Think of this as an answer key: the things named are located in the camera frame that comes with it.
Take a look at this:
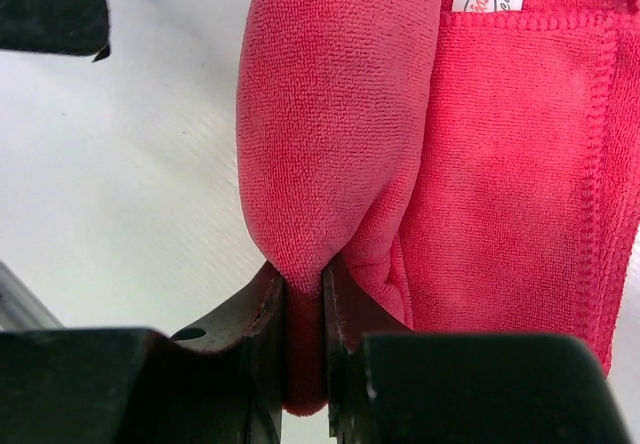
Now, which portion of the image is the aluminium mounting rail frame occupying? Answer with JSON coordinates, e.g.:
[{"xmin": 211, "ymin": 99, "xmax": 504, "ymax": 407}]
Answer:
[{"xmin": 0, "ymin": 262, "xmax": 63, "ymax": 332}]

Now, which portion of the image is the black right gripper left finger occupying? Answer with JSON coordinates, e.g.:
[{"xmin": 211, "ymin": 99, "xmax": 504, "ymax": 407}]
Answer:
[{"xmin": 1, "ymin": 264, "xmax": 284, "ymax": 443}]

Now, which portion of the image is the pink microfiber towel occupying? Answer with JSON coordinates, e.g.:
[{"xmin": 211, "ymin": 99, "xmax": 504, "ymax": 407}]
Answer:
[{"xmin": 236, "ymin": 0, "xmax": 639, "ymax": 416}]

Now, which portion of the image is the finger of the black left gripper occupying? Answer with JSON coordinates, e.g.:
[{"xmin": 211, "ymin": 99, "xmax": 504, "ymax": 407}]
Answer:
[{"xmin": 0, "ymin": 0, "xmax": 111, "ymax": 62}]

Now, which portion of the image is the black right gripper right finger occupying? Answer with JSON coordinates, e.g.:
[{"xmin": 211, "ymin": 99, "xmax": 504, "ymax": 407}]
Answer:
[{"xmin": 322, "ymin": 258, "xmax": 630, "ymax": 444}]

